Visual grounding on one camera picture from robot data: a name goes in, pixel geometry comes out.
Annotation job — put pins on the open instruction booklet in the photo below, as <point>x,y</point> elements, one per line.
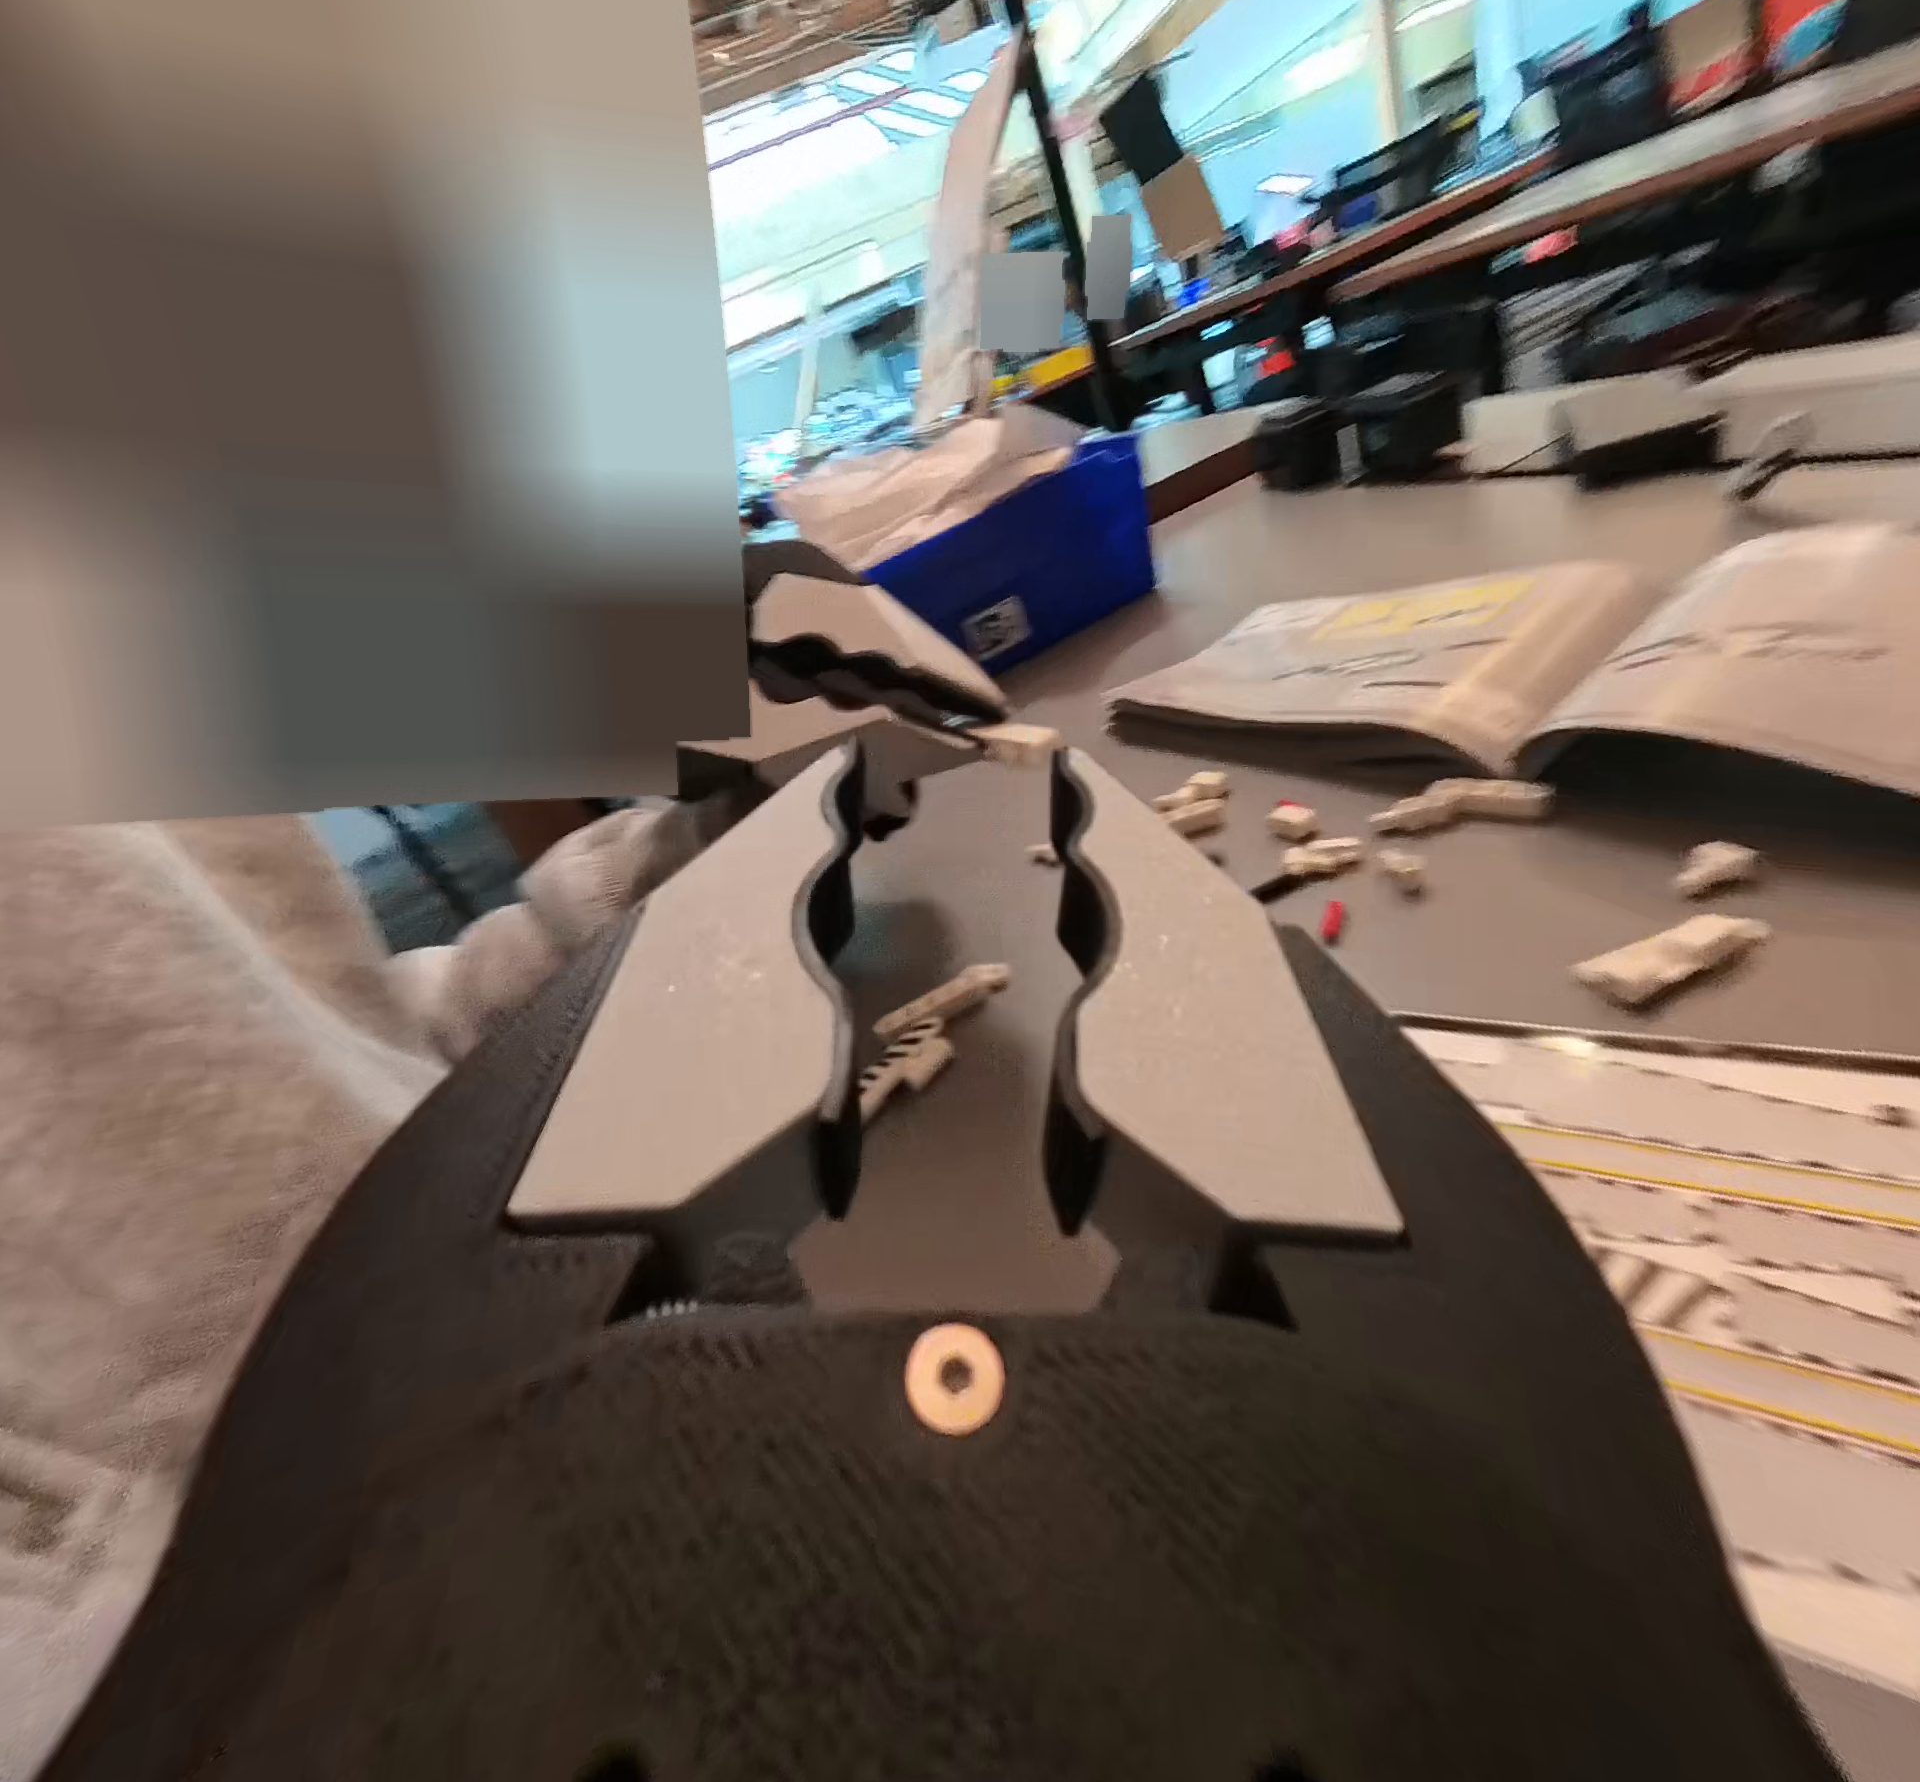
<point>1501,672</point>

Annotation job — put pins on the long workbench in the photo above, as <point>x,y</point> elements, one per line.
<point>1350,244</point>
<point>1649,155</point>

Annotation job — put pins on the zebra striped sticker sheet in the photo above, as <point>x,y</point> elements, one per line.
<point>1711,1182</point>

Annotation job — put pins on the white equipment box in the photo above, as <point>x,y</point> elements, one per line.
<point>1822,386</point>

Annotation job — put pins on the white angled lego beam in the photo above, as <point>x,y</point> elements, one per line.
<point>1464,802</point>

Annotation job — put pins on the black equipment box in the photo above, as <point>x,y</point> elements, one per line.
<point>1403,425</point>
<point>1298,443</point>

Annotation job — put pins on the white plastic bags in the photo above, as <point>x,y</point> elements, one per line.
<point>932,470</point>

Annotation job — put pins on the white lego connector red pin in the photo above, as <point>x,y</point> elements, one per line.
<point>1293,822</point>

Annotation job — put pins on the black axle with white connector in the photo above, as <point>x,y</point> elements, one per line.
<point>1327,855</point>

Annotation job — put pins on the white hanging sheet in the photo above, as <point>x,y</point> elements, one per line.
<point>968,236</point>

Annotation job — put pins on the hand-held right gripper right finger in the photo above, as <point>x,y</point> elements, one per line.
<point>1216,1047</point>

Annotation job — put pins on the white lego beam with connectors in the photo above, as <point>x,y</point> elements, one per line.
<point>1194,803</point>

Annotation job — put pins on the blue plastic bin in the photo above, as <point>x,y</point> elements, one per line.
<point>1035,553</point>

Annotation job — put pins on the black metal pole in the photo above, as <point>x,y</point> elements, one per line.
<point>1050,147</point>

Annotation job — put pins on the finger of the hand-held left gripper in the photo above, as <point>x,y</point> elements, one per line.
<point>856,621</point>
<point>781,774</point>

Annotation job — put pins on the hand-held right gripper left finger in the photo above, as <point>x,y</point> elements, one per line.
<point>705,1003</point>

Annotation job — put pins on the zebra striped lego panel assembly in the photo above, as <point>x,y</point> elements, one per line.
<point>904,1084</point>

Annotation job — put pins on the white five-hole lego beam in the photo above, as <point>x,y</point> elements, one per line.
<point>945,999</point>

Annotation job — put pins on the white lego panel piece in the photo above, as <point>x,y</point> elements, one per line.
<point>1667,962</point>

